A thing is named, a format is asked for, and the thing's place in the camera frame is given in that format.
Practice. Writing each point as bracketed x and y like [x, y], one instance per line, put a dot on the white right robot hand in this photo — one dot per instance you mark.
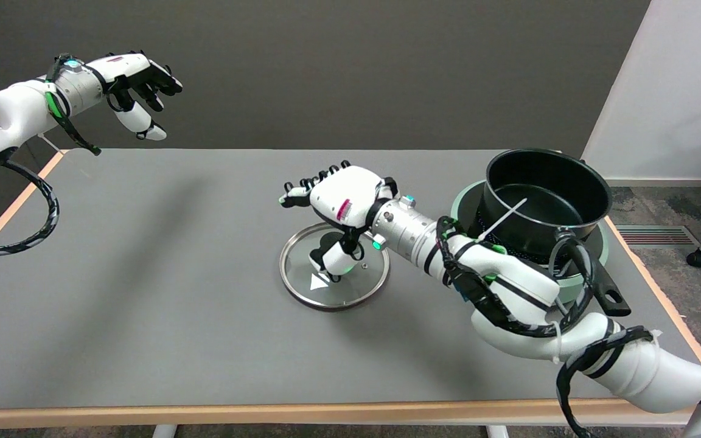
[350, 194]

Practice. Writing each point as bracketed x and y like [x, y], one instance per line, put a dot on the mint green induction cooker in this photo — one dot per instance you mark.
[460, 213]

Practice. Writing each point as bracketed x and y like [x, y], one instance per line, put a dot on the floor vent grille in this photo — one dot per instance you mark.
[655, 236]

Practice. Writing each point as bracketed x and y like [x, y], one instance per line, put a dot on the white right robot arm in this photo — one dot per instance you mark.
[509, 274]

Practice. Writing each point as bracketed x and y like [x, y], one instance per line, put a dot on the grey table mat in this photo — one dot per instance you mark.
[143, 304]

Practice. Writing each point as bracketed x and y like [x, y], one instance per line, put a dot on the glass pot lid black knob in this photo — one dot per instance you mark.
[350, 292]

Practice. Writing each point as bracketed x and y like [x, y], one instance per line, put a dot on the white table leg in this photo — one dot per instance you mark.
[496, 432]
[165, 432]

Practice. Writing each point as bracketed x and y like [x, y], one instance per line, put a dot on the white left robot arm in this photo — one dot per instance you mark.
[16, 109]

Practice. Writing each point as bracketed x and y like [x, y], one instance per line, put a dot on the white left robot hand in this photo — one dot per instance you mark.
[125, 67]

